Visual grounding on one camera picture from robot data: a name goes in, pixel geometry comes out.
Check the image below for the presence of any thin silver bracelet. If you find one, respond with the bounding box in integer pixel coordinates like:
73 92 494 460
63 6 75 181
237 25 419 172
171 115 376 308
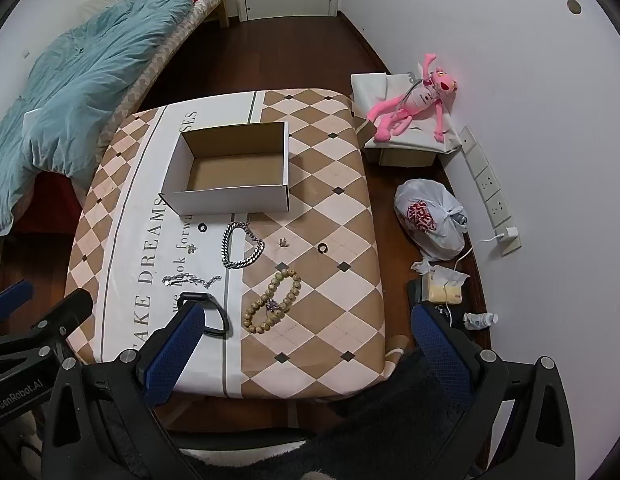
162 272 223 290

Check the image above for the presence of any thick silver chain necklace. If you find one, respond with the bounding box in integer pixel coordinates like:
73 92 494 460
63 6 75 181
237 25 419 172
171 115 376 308
221 217 265 270

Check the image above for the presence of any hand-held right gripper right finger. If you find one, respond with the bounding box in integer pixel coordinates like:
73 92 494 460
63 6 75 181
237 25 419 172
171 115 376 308
411 303 576 480

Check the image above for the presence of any light blue blanket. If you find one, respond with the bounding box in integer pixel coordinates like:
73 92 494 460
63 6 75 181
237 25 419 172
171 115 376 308
0 0 225 239

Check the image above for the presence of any black smart band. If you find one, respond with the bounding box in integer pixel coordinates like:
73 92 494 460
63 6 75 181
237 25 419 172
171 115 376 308
177 291 233 339

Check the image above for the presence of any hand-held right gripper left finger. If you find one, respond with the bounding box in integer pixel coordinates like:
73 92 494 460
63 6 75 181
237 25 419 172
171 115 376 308
40 300 207 480

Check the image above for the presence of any white cloth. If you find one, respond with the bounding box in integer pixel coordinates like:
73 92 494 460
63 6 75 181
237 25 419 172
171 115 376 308
351 72 463 157

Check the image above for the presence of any small white bottle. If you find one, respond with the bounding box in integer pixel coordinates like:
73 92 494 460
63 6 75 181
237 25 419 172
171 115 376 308
463 311 500 331

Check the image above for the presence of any red bed base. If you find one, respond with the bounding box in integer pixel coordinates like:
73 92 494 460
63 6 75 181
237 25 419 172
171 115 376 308
12 170 91 237

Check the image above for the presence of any checkered tablecloth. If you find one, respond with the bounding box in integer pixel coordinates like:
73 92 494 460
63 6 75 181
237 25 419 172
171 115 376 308
64 89 391 401

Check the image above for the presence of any wooden bead bracelet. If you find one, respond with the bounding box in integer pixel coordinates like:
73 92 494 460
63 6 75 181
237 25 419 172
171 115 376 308
242 268 303 334

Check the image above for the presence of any white plastic bag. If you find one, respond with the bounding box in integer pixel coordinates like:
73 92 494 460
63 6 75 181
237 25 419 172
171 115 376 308
394 178 467 262

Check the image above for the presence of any yellow tissue pack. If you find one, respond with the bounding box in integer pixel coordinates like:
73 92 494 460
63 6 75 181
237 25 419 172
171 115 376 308
409 260 471 307

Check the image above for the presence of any white cardboard box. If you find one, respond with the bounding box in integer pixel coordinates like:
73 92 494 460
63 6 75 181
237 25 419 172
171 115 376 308
160 121 291 215

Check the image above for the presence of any white charger cable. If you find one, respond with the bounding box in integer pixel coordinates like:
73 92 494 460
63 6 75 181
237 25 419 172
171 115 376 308
442 234 503 319

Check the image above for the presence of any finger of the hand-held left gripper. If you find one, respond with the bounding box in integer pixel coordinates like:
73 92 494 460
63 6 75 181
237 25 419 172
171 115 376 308
0 280 35 331
0 289 94 377

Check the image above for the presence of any wooden bed leg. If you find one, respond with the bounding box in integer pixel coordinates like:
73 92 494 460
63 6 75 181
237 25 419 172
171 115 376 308
206 0 231 29

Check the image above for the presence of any patterned mattress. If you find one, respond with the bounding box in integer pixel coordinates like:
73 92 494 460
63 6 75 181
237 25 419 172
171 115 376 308
104 0 227 133

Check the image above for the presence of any pink plush toy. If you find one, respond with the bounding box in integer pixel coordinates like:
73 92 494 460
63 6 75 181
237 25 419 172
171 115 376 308
366 52 459 144

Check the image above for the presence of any white power strip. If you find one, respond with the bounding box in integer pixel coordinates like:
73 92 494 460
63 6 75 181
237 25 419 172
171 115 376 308
457 125 522 256

